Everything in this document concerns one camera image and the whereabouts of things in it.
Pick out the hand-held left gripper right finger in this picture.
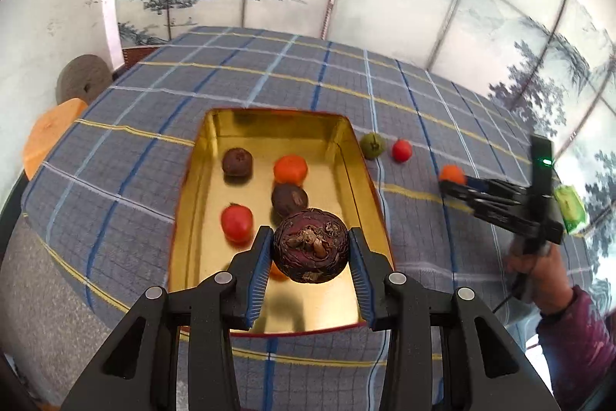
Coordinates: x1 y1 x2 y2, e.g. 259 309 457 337
347 227 561 411

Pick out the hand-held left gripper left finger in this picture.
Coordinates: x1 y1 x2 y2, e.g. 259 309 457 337
60 225 275 411

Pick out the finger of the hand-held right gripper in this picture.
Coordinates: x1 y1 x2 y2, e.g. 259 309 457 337
464 178 530 206
440 181 532 229

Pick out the dark purple round fruit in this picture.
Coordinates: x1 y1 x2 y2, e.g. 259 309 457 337
272 209 350 283

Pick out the brown round fruit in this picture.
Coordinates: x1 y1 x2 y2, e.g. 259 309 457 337
221 147 253 177
271 184 309 219

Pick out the gold tin tray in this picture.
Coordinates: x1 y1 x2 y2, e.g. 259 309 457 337
166 107 396 337

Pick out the person's right hand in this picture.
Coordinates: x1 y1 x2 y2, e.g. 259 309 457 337
505 242 576 315

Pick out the green tissue pack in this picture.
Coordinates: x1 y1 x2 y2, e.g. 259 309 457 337
553 185 588 235

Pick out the green round fruit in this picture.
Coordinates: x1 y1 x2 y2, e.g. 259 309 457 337
361 132 386 160

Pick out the grey plaid tablecloth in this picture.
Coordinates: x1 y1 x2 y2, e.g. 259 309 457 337
22 26 598 411

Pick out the orange stool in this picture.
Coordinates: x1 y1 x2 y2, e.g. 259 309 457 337
22 98 90 181

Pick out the brown round stool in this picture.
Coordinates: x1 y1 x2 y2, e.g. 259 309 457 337
55 55 112 106

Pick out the black cable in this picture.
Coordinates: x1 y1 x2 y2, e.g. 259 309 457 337
491 267 527 313

